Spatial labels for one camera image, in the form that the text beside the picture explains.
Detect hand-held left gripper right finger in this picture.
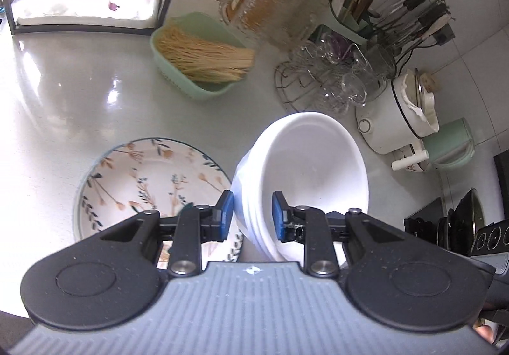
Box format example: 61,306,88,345
271,191,410,277

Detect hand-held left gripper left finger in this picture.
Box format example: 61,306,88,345
99,190,235,278

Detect white bowl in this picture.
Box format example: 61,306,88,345
239,111,370,262
234,200,287,263
231,148,279,260

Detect floral bowl with dark rim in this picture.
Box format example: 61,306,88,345
73,137,244,263

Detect person's right hand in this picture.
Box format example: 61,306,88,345
475,323,498,344

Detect black gas stove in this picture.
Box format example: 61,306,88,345
403,196,509,261

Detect dark metal wok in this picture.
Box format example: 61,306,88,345
444,188,486,245

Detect mint green plastic basket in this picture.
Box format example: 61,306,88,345
150,12,256,102

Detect white electric cooker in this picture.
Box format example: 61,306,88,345
355,68,441,156

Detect small glass cup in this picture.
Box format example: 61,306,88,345
313,32,347,62
337,72,367,108

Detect floral ceramic mug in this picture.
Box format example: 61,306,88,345
391,141,433,173

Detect mint green kettle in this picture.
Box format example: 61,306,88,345
421,117,477,170

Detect bundle of dried noodles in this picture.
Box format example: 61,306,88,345
155,25,256,85

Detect glass pitcher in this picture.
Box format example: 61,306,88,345
363,42,397,80

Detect faceted glass mug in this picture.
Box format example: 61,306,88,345
218,0,256,28

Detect hanging kitchen knives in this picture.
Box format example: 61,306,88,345
373,0,457,50

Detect white drip tray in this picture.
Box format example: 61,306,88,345
13,0,164,28

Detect wire cup rack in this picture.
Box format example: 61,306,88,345
274,44,371,118

